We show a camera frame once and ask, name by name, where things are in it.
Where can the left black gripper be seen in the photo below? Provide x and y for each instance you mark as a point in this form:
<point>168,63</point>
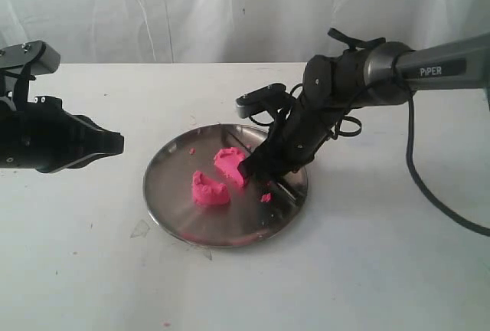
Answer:
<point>46,138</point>

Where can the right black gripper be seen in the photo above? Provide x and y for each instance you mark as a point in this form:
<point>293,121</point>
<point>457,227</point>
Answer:
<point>292,142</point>

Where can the black knife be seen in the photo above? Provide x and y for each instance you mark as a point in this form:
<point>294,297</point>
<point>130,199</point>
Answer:
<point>278,183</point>

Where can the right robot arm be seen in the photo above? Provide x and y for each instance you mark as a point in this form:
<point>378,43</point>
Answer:
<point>367,74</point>

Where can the pink clay crumb right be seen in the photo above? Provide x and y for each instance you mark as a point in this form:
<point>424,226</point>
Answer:
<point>266,198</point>

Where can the round steel plate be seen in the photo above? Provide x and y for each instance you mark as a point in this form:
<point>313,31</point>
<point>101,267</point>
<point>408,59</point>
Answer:
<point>243,221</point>

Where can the white backdrop curtain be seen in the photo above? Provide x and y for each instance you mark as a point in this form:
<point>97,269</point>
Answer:
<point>187,31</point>

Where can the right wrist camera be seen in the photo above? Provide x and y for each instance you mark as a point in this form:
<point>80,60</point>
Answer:
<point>271,99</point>

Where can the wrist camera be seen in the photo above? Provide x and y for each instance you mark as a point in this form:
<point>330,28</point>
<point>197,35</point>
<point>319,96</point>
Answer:
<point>20,64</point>
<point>271,99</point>

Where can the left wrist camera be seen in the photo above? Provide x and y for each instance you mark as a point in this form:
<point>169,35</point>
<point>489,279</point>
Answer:
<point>20,64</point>

